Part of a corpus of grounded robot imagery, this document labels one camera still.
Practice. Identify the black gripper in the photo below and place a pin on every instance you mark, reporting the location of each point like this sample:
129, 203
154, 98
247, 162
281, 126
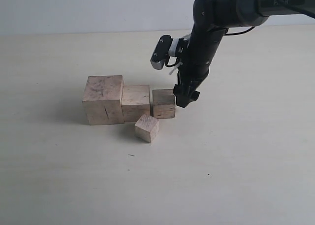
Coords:
196, 62

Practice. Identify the third largest wooden cube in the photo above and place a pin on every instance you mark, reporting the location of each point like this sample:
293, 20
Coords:
163, 104

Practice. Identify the second largest wooden cube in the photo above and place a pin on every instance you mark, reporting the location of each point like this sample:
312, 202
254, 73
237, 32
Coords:
135, 102

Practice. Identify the smallest wooden cube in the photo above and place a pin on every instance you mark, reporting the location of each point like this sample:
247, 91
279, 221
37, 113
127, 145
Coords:
147, 128

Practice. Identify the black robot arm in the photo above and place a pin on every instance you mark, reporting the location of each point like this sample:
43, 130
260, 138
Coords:
212, 20

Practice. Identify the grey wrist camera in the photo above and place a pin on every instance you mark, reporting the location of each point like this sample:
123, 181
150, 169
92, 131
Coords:
169, 51

